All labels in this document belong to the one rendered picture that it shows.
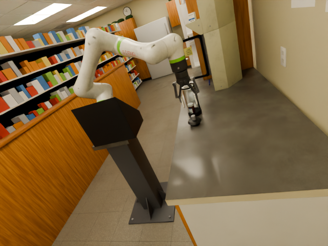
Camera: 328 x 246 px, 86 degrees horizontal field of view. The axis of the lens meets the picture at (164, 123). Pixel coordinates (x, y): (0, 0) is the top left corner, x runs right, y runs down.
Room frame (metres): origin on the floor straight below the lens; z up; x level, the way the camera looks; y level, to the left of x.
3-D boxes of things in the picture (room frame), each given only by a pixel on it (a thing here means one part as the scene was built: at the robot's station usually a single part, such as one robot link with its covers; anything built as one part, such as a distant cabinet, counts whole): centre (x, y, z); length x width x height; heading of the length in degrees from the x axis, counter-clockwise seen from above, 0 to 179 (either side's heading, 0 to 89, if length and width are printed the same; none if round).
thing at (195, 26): (1.57, -0.52, 1.46); 0.32 x 0.11 x 0.10; 160
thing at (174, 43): (1.00, -0.19, 1.44); 0.13 x 0.11 x 0.14; 112
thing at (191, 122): (1.01, -0.19, 0.97); 0.09 x 0.09 x 0.07
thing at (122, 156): (1.35, 0.40, 0.45); 0.48 x 0.48 x 0.90; 72
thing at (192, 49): (1.76, -0.47, 1.19); 0.30 x 0.01 x 0.40; 64
